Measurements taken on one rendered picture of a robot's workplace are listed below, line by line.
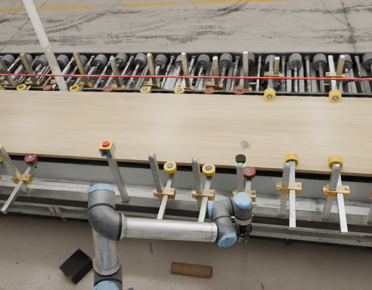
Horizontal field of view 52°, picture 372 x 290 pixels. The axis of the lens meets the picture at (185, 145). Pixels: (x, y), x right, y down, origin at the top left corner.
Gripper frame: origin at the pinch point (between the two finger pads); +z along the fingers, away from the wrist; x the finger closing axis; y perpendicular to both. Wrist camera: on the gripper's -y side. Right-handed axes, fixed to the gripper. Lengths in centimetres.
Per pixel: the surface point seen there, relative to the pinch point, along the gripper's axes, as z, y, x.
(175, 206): 13, -25, -46
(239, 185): -13.3, -25.1, -4.4
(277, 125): -8, -84, 16
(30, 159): -8, -40, -149
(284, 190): -13.0, -24.4, 21.0
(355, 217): 12, -29, 63
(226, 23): 80, -405, -58
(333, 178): -25, -25, 45
